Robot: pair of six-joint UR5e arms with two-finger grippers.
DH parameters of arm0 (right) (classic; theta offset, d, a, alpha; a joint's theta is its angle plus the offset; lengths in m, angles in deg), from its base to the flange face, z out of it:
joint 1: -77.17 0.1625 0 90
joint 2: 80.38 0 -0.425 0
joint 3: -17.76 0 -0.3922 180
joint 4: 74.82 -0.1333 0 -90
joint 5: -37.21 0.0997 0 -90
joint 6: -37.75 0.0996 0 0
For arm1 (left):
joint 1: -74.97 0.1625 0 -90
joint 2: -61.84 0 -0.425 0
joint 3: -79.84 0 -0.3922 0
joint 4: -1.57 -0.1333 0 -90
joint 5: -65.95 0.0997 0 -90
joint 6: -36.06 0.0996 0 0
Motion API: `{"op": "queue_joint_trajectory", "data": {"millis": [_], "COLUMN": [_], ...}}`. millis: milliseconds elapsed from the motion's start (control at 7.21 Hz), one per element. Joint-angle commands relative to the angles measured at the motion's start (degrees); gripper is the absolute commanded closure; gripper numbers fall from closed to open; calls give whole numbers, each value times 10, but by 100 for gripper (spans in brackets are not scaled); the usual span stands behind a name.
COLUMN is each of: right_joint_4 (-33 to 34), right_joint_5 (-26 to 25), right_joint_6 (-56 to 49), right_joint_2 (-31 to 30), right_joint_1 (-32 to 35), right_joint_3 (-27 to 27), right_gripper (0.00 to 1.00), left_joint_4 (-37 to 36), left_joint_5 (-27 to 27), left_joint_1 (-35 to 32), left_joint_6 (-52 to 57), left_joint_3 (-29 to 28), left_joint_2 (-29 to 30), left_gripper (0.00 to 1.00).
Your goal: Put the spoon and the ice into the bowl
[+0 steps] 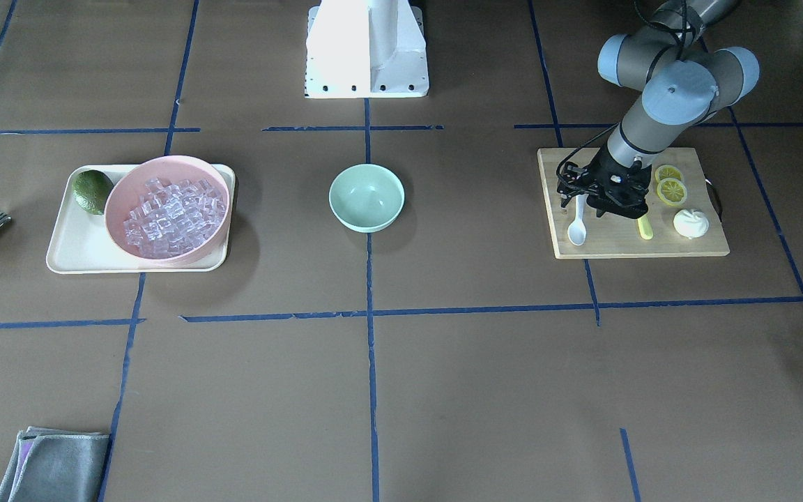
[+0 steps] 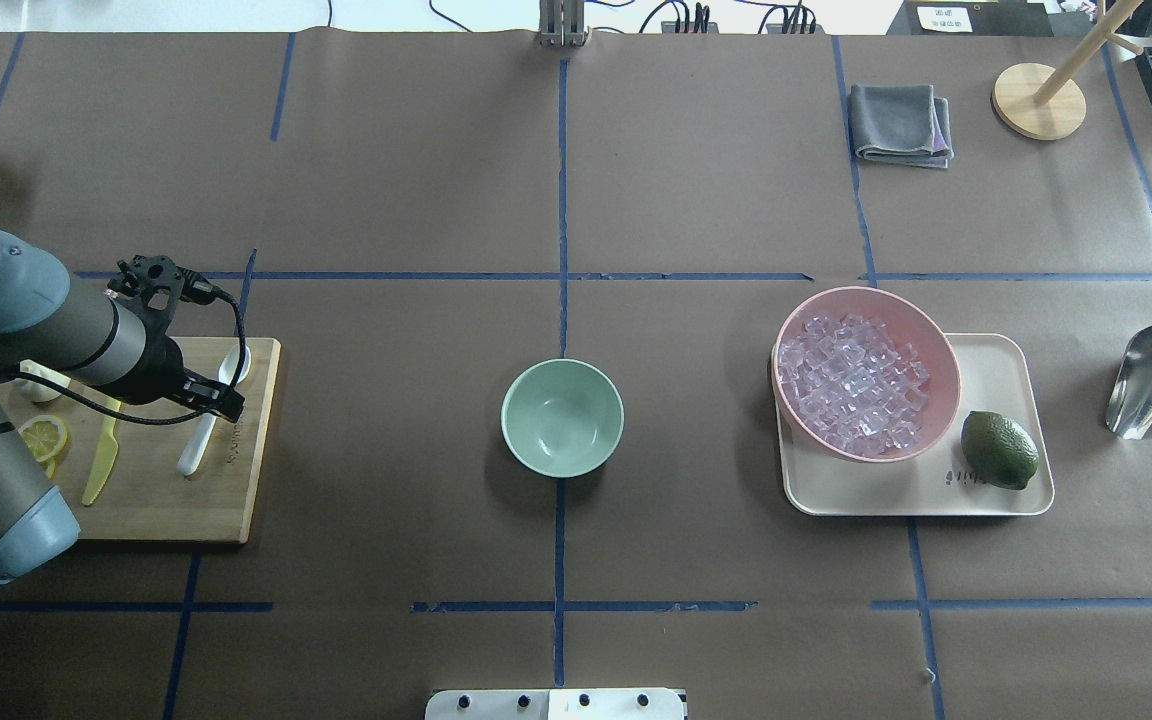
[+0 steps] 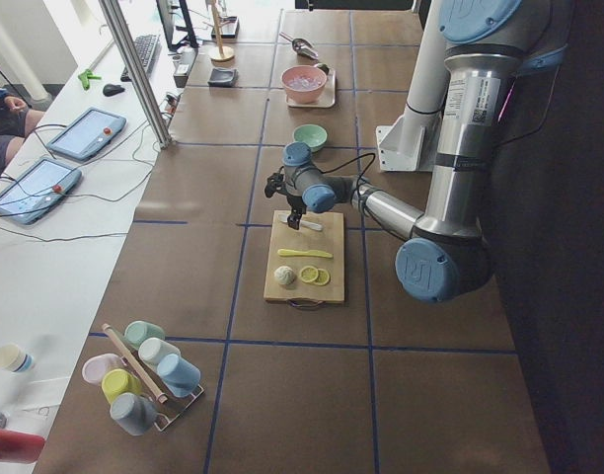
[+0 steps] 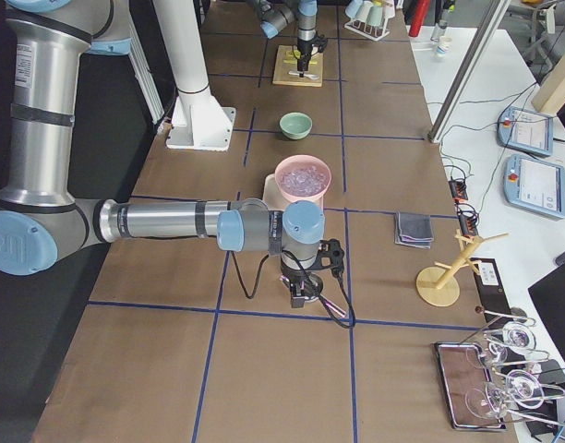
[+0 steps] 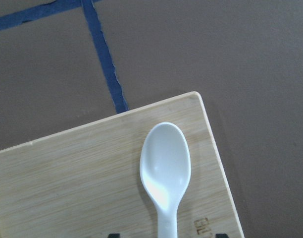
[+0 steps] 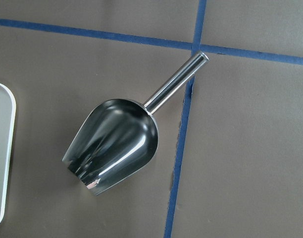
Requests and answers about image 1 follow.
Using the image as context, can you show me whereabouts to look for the grey folded cloth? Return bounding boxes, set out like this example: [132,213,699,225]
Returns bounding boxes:
[0,426,109,501]

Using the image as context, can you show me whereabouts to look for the pink bowl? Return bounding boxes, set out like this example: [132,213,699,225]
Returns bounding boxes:
[103,155,236,271]

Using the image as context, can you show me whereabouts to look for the upper lemon slice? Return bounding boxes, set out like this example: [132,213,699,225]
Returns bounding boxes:
[655,163,683,183]

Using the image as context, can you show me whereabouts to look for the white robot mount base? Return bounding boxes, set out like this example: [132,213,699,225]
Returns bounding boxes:
[304,1,430,99]

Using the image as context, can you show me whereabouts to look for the clear ice cubes pile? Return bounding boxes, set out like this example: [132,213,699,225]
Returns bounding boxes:
[122,178,227,259]

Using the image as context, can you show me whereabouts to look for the yellow plastic knife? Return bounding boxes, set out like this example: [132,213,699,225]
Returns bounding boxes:
[637,213,654,241]

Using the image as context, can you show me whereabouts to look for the white plastic spoon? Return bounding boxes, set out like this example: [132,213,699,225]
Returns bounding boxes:
[567,194,588,247]

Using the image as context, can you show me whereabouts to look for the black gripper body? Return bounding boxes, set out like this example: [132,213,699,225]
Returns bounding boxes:
[556,146,651,220]

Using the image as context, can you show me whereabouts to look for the wooden cutting board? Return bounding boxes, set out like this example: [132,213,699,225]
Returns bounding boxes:
[537,147,730,259]

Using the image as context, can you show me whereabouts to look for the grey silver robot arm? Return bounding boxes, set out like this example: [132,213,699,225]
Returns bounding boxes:
[556,1,760,220]

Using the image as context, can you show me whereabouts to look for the metal cutting board handle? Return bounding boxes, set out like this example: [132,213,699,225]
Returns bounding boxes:
[705,178,724,222]

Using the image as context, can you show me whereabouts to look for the white steamed bun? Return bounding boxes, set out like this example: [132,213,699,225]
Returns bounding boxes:
[673,209,710,239]

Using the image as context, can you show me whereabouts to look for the mint green bowl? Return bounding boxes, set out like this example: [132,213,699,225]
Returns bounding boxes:
[328,163,406,233]

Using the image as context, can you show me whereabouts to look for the cream plastic tray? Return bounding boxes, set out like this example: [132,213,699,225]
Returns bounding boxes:
[47,163,231,274]

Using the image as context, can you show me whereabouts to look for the green avocado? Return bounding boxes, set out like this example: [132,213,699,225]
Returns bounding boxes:
[71,169,114,215]

